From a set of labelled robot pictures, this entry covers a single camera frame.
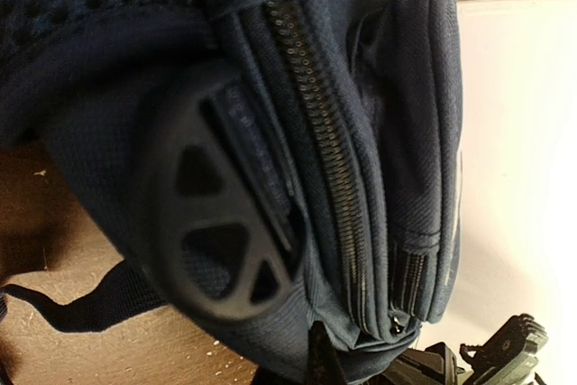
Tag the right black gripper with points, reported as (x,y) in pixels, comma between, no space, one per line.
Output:
(436,365)

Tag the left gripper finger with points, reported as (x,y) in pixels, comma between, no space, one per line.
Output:
(323,367)

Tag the navy blue backpack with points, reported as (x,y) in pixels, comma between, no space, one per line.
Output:
(259,164)

